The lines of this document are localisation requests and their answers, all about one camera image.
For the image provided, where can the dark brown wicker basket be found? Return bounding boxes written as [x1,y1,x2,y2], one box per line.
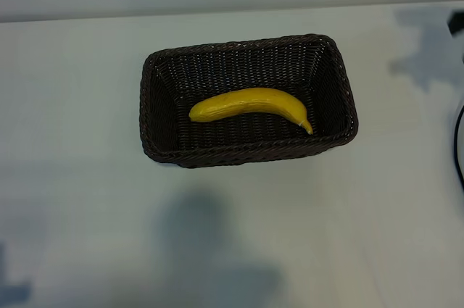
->
[138,33,360,170]

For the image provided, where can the yellow banana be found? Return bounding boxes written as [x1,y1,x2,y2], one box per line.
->
[188,86,315,136]

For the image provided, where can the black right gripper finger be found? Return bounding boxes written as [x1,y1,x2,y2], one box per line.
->
[447,11,464,34]

